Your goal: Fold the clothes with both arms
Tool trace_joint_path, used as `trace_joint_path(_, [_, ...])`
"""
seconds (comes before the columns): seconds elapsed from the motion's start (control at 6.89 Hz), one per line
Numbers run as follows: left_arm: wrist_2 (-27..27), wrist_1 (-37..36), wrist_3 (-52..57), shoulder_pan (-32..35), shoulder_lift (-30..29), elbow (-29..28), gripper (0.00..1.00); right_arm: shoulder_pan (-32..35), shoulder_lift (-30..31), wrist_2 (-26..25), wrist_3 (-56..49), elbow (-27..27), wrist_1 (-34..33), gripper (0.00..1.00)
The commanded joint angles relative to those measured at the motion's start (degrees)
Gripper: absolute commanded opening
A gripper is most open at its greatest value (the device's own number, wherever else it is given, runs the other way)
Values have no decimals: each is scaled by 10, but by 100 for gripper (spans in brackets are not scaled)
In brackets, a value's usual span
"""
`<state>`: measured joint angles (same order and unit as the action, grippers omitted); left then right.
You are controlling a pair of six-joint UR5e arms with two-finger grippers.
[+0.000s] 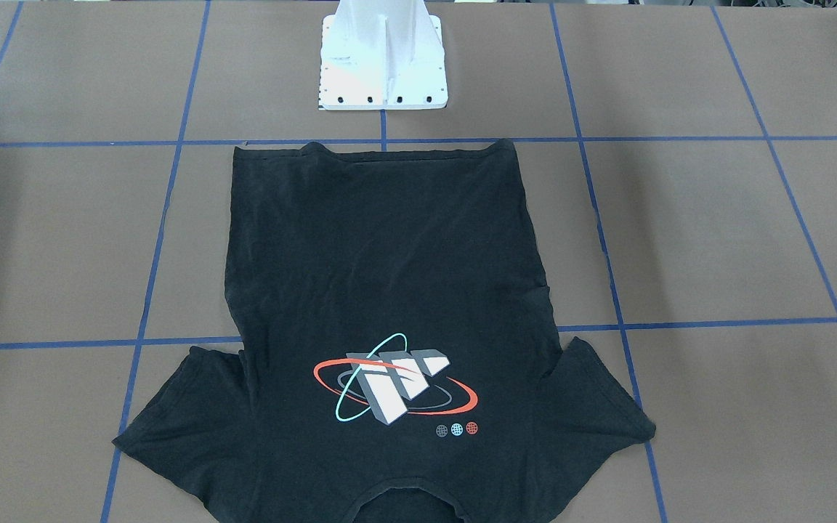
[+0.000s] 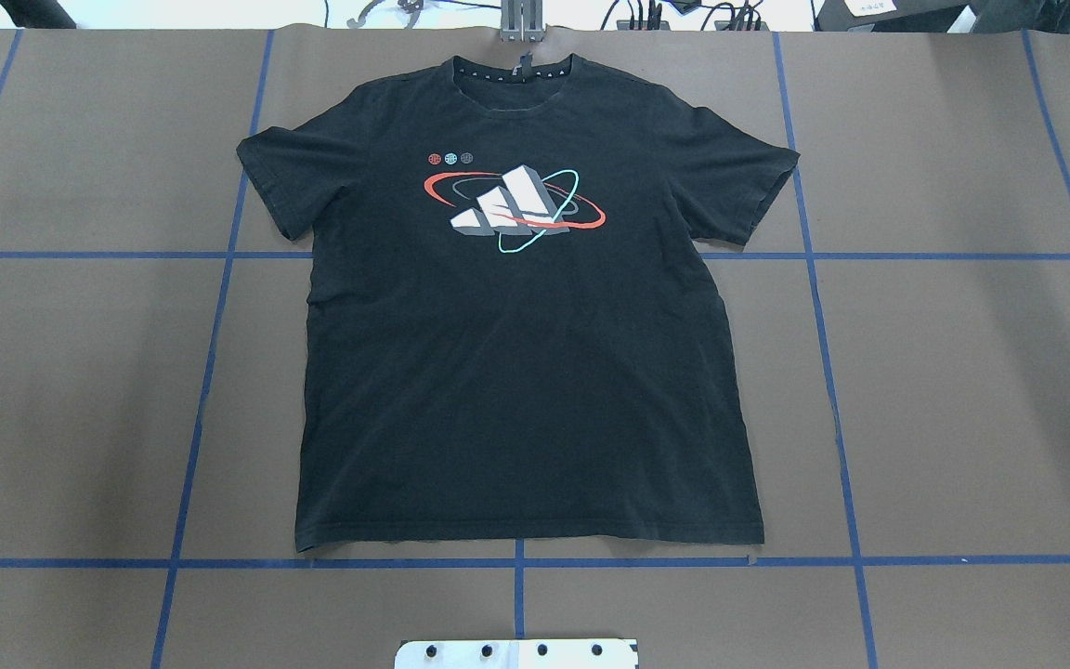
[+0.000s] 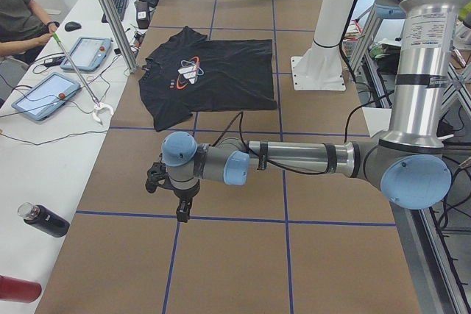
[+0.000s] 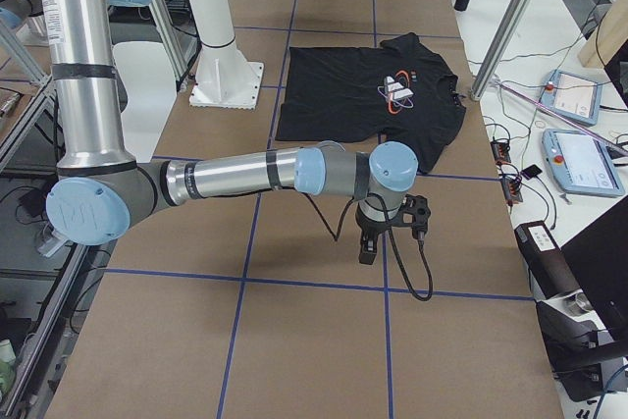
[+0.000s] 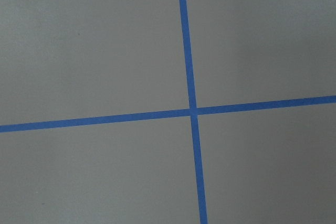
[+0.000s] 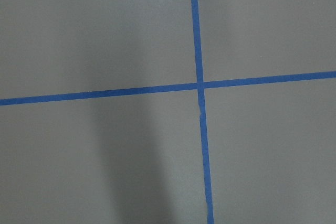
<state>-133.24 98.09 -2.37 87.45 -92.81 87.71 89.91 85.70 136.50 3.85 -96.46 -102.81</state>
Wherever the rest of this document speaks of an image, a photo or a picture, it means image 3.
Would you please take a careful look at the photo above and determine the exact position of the aluminium frame post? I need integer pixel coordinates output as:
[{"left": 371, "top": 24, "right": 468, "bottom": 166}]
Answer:
[{"left": 99, "top": 0, "right": 138, "bottom": 74}]

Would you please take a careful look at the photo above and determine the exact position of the black water bottle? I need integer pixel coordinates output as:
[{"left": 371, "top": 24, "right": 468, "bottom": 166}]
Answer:
[{"left": 17, "top": 202, "right": 70, "bottom": 238}]

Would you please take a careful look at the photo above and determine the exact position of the dark brown box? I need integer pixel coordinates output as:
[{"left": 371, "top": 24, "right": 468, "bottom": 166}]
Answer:
[{"left": 134, "top": 1, "right": 151, "bottom": 29}]

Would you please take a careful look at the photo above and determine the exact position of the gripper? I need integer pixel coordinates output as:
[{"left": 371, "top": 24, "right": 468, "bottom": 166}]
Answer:
[{"left": 173, "top": 180, "right": 200, "bottom": 223}]

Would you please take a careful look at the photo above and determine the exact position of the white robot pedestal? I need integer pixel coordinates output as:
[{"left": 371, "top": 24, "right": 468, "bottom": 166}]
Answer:
[{"left": 291, "top": 0, "right": 357, "bottom": 91}]

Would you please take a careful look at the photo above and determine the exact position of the black printed t-shirt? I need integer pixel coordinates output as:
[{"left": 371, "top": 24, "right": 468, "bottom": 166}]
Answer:
[{"left": 139, "top": 26, "right": 277, "bottom": 132}]

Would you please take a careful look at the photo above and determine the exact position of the black keyboard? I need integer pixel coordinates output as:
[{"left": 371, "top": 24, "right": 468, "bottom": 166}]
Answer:
[{"left": 101, "top": 0, "right": 131, "bottom": 24}]

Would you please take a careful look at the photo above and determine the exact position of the teach pendant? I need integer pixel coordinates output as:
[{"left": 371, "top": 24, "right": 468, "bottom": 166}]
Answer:
[
  {"left": 11, "top": 73, "right": 81, "bottom": 121},
  {"left": 68, "top": 37, "right": 112, "bottom": 72}
]

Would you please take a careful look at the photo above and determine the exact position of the black computer mouse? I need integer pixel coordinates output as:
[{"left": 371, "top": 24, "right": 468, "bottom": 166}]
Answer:
[{"left": 64, "top": 21, "right": 82, "bottom": 32}]

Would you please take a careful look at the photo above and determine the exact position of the near teach pendant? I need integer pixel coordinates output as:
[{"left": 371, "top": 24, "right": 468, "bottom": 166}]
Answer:
[{"left": 11, "top": 73, "right": 81, "bottom": 121}]

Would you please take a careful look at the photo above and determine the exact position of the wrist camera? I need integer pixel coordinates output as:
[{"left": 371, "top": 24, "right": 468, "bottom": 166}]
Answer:
[{"left": 145, "top": 162, "right": 172, "bottom": 193}]

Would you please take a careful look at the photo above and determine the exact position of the red cylinder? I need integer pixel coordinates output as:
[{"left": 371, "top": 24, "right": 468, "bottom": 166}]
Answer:
[{"left": 1, "top": 276, "right": 42, "bottom": 303}]

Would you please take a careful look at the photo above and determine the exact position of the metal reacher grabber tool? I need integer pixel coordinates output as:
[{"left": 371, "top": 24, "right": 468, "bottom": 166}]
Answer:
[{"left": 52, "top": 33, "right": 114, "bottom": 125}]

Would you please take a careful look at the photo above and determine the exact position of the seated person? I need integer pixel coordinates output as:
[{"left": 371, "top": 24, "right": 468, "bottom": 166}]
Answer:
[{"left": 1, "top": 0, "right": 59, "bottom": 64}]

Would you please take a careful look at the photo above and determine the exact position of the brown paper table cover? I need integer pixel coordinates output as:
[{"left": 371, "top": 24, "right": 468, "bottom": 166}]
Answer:
[{"left": 37, "top": 0, "right": 420, "bottom": 313}]

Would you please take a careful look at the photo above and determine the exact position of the far teach pendant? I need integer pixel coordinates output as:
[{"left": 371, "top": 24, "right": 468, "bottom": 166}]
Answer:
[{"left": 68, "top": 37, "right": 112, "bottom": 72}]

